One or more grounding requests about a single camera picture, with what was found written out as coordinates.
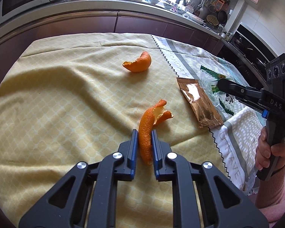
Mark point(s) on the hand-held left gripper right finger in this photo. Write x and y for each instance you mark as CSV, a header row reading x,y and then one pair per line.
x,y
155,147

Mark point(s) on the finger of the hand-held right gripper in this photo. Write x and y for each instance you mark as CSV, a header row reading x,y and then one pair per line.
x,y
239,92

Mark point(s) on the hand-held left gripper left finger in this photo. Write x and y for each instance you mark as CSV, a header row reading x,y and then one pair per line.
x,y
133,147

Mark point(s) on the long orange peel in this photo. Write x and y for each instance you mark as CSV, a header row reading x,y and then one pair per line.
x,y
144,133

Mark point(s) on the clear panda-print plastic wrapper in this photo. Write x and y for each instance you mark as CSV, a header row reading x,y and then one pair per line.
x,y
210,80

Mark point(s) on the person's right forearm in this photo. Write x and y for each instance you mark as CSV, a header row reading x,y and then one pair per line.
x,y
273,190

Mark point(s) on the person's right hand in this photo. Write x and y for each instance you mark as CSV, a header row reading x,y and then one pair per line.
x,y
261,152

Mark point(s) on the black built-in oven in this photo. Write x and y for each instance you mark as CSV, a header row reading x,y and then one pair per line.
x,y
247,49

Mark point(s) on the flat copper foil wrapper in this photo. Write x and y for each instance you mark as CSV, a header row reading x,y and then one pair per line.
x,y
199,104

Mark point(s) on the small metal jars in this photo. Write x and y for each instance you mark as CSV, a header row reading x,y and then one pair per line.
x,y
226,36

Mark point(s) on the white grey patterned cloth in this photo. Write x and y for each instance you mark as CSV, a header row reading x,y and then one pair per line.
x,y
187,59

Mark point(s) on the perforated strainer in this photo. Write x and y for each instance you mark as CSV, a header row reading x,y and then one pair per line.
x,y
212,20

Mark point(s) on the black frying pan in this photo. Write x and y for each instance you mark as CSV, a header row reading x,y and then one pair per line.
x,y
222,17

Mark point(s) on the curved orange peel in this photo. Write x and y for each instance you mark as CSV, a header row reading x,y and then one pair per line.
x,y
140,64

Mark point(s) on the yellow checked tablecloth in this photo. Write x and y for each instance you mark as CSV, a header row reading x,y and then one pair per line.
x,y
61,99

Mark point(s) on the plate with food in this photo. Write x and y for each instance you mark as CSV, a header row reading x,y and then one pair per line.
x,y
195,18

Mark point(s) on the clear plastic bag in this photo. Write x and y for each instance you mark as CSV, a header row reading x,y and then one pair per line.
x,y
250,180

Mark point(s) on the orange grater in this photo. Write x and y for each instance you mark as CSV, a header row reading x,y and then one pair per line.
x,y
219,4

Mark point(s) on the utensil holder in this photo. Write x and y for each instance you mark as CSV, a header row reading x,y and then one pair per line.
x,y
190,7

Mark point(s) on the small patterned bowl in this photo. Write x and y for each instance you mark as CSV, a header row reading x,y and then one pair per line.
x,y
180,10
165,4
154,0

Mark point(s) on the purple lower cabinets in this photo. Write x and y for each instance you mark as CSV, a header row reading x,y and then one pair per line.
x,y
85,23

